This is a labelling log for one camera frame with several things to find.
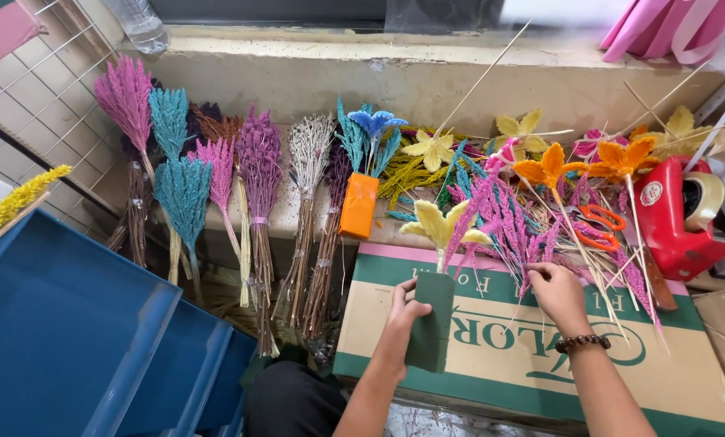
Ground pale yellow fabric flower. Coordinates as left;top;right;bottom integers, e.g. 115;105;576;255
399;199;494;274

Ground teal dried grass bundle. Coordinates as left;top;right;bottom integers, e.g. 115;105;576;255
154;157;213;305
149;87;191;162

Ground small pink dried grass bundle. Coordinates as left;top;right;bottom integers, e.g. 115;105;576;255
187;137;243;257

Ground pink wrapping paper rolls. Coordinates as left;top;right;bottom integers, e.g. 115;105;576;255
599;0;725;65

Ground person's black trousers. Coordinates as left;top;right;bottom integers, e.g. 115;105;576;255
242;358;349;437

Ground yellow dried grass sprig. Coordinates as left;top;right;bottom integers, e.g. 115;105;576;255
0;164;73;247

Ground heap of teal dried grass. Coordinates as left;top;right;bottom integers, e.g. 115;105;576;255
386;140;492;223

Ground red tape dispenser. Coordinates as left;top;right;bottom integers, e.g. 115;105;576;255
632;156;725;282

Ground cardboard box with green print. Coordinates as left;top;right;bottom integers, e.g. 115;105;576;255
332;243;725;437

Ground clear tape roll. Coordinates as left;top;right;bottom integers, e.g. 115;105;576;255
681;172;725;233

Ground purple dried grass bundle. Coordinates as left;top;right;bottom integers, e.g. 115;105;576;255
236;106;283;359

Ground blue fabric flower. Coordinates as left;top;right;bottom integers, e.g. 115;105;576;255
347;110;409;174

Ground white dried twig bundle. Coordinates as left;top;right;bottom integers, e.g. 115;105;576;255
273;112;338;330

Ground large pink dried grass bundle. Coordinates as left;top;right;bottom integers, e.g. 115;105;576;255
93;55;157;269

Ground rust brown dried bundle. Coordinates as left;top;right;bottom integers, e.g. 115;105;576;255
189;103;245;146

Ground heap of yellow-green dried grass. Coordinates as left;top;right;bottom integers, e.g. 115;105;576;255
377;151;460;211

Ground natural straw bundle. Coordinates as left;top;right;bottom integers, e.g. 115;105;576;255
234;175;255;308

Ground teal dried sprigs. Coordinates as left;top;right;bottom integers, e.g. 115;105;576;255
336;99;403;180

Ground white wire grid panel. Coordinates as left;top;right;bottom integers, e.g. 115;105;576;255
0;0;128;244

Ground knife with wooden handle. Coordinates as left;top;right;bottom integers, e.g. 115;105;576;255
620;212;679;314

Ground pink paper sheet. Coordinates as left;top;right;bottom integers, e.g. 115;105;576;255
0;0;48;75

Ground heap of pink dried grass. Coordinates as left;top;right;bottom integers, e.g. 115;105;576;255
444;169;670;354

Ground orange fabric flower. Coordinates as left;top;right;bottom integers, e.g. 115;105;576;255
512;142;589;191
587;136;661;183

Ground brown bead bracelet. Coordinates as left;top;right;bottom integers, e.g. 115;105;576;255
555;334;612;354

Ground long wooden skewer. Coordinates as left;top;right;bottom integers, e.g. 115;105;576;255
434;18;533;139

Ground person's right hand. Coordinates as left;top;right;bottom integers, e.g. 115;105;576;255
523;262;591;346

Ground clear plastic water bottle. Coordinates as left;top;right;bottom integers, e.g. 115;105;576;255
102;0;170;55

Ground pink fabric flower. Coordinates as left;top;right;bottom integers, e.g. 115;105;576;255
572;128;630;162

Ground blue plastic tray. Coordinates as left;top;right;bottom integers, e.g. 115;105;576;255
0;209;183;437
195;328;258;437
117;297;235;437

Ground person's left hand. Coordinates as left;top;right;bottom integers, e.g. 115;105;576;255
382;277;434;354

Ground green floral foam block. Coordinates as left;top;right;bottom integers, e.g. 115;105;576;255
405;271;457;373

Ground dark purple dried bundle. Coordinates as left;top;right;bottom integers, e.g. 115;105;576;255
302;142;355;341

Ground orange handled scissors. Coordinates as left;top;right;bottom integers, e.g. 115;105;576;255
555;203;628;253

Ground orange wrapped foam block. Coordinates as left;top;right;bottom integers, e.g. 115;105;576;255
338;172;380;241

